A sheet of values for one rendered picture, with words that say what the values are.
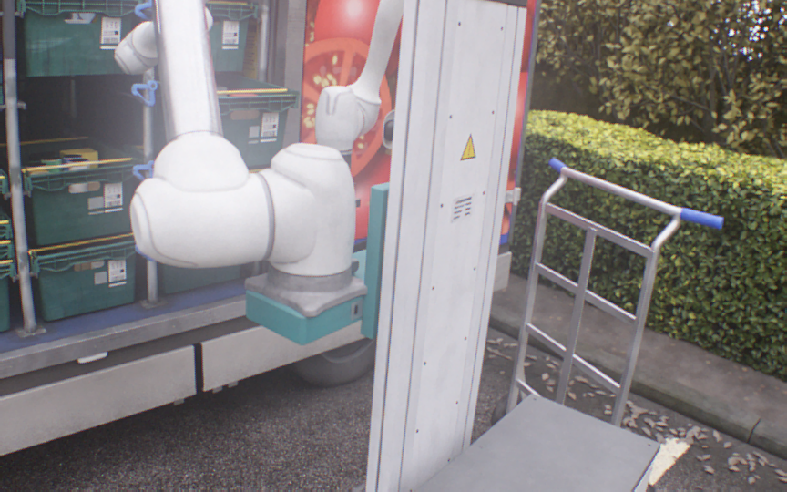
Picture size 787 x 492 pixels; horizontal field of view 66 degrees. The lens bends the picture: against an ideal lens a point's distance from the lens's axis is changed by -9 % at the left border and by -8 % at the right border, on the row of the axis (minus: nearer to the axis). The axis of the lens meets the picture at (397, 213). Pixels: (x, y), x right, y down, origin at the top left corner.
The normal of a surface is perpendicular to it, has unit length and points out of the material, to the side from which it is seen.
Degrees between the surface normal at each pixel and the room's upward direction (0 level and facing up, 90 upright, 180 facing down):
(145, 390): 90
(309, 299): 15
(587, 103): 61
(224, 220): 74
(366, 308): 90
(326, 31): 90
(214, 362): 90
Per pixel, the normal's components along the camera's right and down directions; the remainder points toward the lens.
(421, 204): 0.79, 0.23
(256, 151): 0.67, 0.40
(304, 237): 0.43, 0.36
